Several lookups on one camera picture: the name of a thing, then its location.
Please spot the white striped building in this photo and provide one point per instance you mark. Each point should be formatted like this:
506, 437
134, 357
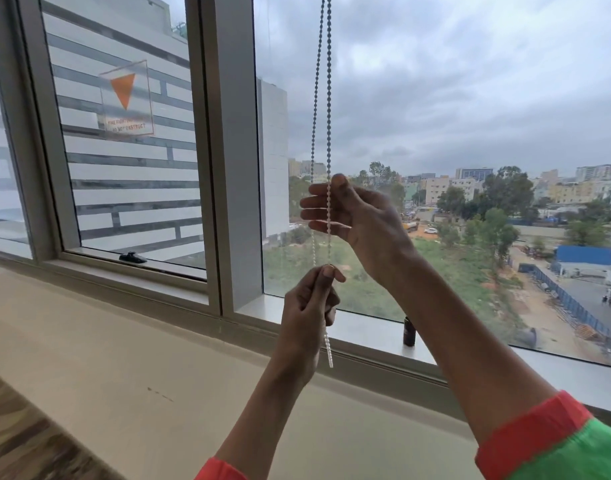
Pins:
135, 169

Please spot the person's left hand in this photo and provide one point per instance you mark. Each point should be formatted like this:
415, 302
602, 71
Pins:
305, 317

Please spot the person's right forearm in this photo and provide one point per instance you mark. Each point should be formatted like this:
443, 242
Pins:
460, 339

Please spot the person's right hand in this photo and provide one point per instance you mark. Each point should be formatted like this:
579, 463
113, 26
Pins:
373, 227

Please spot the person's right little finger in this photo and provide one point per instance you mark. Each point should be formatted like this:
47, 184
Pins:
328, 227

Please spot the orange triangle window sticker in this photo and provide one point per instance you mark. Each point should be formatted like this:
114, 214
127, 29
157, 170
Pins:
123, 92

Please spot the red green shirt sleeve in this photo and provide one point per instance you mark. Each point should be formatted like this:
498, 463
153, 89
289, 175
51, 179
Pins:
550, 444
220, 470

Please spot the small dark bottle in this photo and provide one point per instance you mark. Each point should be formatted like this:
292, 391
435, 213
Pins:
410, 332

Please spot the person's right thumb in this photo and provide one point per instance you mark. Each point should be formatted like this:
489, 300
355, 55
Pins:
346, 185

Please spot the person's right middle finger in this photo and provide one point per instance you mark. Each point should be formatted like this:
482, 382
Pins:
318, 201

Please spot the person's left forearm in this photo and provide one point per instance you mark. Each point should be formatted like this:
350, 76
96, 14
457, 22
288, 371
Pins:
265, 414

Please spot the person's left thumb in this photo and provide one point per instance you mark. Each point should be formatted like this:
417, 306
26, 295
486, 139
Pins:
321, 289

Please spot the grey aluminium window frame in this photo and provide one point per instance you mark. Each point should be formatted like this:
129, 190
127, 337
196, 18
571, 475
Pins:
235, 144

